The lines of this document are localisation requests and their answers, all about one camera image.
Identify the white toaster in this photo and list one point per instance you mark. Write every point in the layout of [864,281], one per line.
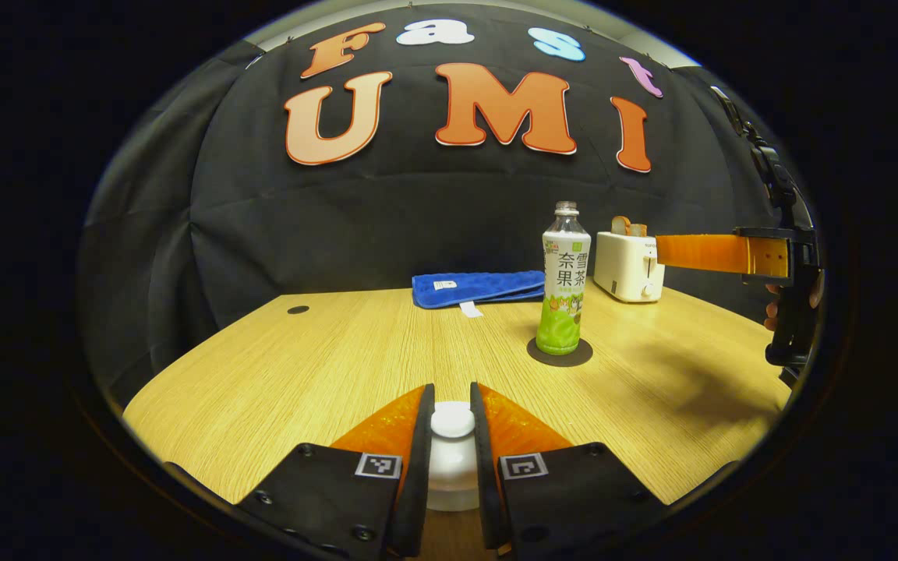
[624,269]

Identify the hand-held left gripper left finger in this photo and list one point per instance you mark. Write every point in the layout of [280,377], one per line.
[418,483]

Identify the toast bread slice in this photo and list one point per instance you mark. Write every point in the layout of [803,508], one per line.
[638,231]
[620,226]

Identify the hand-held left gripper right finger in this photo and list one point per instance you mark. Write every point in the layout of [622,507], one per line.
[484,483]

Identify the blue towel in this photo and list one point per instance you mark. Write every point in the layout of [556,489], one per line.
[480,287]

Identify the clear water bottle green label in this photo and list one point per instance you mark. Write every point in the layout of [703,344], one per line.
[564,296]

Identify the brown round coaster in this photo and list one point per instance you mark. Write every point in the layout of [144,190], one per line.
[585,354]

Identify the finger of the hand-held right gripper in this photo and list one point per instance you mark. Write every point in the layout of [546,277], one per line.
[698,253]

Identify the white teacup lid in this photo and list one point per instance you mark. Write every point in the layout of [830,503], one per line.
[453,460]

